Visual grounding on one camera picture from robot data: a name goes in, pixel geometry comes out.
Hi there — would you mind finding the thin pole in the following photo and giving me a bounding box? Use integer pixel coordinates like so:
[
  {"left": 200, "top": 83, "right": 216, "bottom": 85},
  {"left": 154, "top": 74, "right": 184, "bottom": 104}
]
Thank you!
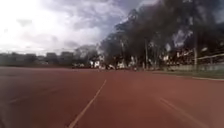
[{"left": 143, "top": 38, "right": 149, "bottom": 71}]

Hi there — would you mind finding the grass strip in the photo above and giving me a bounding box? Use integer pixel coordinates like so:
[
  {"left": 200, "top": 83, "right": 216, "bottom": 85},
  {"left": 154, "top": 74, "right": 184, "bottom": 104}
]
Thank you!
[{"left": 149, "top": 68, "right": 224, "bottom": 82}]

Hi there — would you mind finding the row of trees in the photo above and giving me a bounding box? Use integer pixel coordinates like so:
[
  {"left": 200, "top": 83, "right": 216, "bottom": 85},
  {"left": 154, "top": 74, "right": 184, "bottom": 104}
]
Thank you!
[{"left": 0, "top": 44, "right": 100, "bottom": 68}]

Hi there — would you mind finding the white building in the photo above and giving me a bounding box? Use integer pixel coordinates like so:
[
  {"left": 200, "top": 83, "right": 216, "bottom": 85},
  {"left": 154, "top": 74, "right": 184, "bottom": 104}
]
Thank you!
[{"left": 89, "top": 55, "right": 106, "bottom": 70}]

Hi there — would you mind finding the stand of tall dark trees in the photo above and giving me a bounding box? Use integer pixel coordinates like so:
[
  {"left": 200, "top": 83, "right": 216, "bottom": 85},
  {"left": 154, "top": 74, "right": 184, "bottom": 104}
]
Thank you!
[{"left": 98, "top": 0, "right": 224, "bottom": 71}]

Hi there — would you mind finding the thick pale pole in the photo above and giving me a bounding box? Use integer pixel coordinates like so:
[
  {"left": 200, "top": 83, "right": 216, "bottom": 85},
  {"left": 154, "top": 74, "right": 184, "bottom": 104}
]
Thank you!
[{"left": 193, "top": 46, "right": 199, "bottom": 71}]

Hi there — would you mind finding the red running track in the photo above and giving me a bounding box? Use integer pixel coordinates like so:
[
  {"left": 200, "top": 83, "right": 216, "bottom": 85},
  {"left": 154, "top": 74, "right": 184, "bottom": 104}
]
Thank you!
[{"left": 0, "top": 66, "right": 224, "bottom": 128}]

